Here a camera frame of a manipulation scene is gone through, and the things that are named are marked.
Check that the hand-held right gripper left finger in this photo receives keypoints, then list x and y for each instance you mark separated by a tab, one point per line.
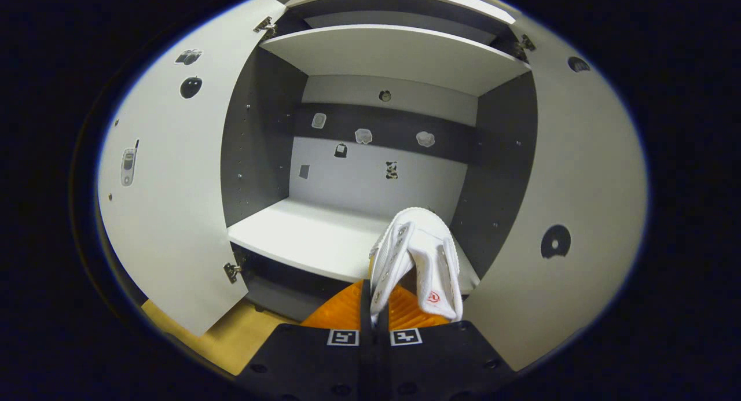
312	360

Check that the white canvas shoe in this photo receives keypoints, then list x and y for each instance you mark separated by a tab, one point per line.
425	245

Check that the cabinet door with disc sticker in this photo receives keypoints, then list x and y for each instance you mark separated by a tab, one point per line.
579	175

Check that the white shoe cabinet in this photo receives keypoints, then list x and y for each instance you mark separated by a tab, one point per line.
324	233

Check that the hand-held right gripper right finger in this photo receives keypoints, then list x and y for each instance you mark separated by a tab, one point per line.
446	360

